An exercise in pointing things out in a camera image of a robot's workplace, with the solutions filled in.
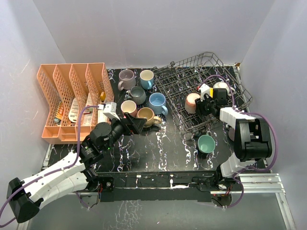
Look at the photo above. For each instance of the green teal mug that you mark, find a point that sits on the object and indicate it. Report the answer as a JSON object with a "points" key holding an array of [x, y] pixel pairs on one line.
{"points": [[206, 144]]}

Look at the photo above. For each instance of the white speckled ceramic mug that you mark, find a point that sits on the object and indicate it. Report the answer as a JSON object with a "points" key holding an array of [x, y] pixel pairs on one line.
{"points": [[223, 85]]}

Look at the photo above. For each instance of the peach pink mug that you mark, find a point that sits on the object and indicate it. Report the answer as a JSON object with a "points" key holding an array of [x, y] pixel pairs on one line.
{"points": [[190, 104]]}

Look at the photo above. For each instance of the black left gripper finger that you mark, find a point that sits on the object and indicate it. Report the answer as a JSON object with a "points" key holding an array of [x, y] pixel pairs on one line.
{"points": [[137, 125], [128, 117]]}

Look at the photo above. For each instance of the grey wire dish rack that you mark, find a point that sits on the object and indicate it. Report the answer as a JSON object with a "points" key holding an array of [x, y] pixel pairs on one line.
{"points": [[178, 79]]}

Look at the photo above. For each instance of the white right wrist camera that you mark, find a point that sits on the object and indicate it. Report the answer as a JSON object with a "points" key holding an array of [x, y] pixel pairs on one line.
{"points": [[204, 89]]}

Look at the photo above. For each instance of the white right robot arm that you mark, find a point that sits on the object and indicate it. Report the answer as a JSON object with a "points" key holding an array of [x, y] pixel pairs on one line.
{"points": [[252, 132]]}

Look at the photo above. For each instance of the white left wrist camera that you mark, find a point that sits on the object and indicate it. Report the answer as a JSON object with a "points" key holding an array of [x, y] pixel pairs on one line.
{"points": [[107, 110]]}

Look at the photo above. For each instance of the light blue ribbed mug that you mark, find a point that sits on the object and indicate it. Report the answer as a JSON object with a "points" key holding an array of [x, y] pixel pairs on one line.
{"points": [[157, 102]]}

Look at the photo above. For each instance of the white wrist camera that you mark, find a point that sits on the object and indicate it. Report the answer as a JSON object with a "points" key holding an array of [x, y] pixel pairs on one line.
{"points": [[204, 89], [107, 110]]}

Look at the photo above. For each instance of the grey mug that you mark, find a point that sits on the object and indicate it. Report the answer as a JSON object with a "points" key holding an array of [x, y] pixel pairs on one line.
{"points": [[137, 94]]}

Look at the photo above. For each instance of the blue mug white interior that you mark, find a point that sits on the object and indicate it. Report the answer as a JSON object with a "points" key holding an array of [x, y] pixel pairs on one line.
{"points": [[147, 79]]}

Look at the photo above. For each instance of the lilac mug at back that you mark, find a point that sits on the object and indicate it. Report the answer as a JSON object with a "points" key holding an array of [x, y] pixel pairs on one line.
{"points": [[126, 80]]}

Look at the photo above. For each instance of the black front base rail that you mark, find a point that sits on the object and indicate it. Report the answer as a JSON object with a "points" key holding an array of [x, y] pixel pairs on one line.
{"points": [[162, 186]]}

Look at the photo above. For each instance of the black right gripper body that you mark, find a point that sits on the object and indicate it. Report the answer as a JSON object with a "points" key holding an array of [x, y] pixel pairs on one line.
{"points": [[205, 108]]}

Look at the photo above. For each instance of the tan glazed round mug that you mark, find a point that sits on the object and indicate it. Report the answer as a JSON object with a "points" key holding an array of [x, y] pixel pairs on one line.
{"points": [[151, 118]]}

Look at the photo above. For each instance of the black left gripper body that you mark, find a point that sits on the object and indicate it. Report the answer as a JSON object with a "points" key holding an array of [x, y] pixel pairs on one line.
{"points": [[118, 128]]}

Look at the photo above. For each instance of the pink mug white interior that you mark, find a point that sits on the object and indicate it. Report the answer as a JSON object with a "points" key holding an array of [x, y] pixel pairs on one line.
{"points": [[130, 107]]}

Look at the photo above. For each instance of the orange plastic file organizer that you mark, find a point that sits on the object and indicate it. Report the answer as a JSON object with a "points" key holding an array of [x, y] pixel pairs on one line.
{"points": [[68, 88]]}

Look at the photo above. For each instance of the lavender textured mug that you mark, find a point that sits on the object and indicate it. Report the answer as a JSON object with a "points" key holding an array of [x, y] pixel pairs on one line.
{"points": [[231, 134]]}

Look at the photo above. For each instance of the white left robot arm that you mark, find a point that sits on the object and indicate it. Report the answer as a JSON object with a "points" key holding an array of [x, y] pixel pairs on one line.
{"points": [[27, 196]]}

